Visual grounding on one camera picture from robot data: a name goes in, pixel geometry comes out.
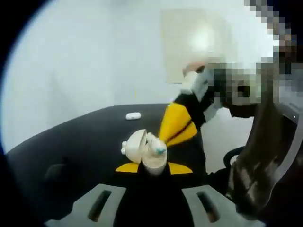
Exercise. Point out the white earphone blue tip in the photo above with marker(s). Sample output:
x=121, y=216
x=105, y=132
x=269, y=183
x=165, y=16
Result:
x=157, y=147

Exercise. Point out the white oval charging case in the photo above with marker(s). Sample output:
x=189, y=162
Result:
x=135, y=149

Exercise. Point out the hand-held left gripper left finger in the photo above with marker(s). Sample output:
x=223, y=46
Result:
x=94, y=208

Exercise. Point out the black chair part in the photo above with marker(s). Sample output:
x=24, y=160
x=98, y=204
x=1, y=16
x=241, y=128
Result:
x=230, y=151

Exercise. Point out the beige wall panel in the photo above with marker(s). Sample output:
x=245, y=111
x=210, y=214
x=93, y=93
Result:
x=180, y=47

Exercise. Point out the white rectangular charging case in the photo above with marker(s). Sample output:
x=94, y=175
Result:
x=133, y=116

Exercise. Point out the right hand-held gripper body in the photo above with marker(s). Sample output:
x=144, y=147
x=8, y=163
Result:
x=189, y=81

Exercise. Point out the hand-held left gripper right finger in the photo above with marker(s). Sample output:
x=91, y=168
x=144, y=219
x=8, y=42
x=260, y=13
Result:
x=208, y=208

